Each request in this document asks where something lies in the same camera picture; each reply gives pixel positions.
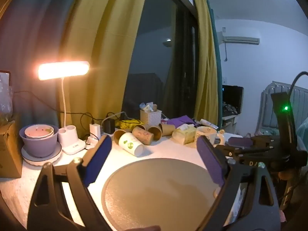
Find black monitor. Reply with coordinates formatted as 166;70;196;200
222;85;244;113

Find purple cloth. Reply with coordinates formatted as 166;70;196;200
170;115;201;128

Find narrow yellow curtain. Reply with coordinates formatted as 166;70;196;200
193;0;219;127

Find white paper cup green print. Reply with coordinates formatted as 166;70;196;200
118;132;144;157

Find white desk lamp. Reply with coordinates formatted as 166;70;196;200
38;61;91;155

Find white charger plug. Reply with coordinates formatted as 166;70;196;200
90;123;101;138

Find grey ribbed headboard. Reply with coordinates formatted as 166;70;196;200
255;80;308;135

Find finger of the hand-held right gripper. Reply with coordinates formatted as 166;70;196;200
214;144;273;160
227;135;281;150

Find white tube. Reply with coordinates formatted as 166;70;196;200
198;119;218;128

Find black power adapter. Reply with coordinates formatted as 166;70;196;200
103;120;116;134

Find clear plastic packaging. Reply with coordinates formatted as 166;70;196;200
0;70;13;121

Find yellow snack packet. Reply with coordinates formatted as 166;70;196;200
118;119;143;130

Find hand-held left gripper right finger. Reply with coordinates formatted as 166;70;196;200
196;136;281;231

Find white woven basket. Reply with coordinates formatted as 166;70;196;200
140;109;162;127

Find white round plate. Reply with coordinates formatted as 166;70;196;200
21;141;62;165

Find purple bowl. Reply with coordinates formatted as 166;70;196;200
19;125;59;158

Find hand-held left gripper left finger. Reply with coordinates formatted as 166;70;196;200
27;135;113;231

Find pink inner pot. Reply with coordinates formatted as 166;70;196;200
25;124;54;139

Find white ceramic mug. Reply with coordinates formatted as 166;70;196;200
195;126;225;145

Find yellow tissue packet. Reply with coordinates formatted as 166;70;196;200
172;127;197;145

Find round grey table mat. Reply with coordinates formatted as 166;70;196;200
102;158;225;231

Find white air conditioner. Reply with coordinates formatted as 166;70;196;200
223;37;260;45

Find brown paper cup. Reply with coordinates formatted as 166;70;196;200
147;125;162;141
132;126;154;145
113;129;127;145
159;123;176;136

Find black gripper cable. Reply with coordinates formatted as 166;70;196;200
288;71;308;97

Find wide yellow curtain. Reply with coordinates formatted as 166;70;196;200
58;0;151;135

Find cardboard box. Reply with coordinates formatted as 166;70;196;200
0;120;23;178

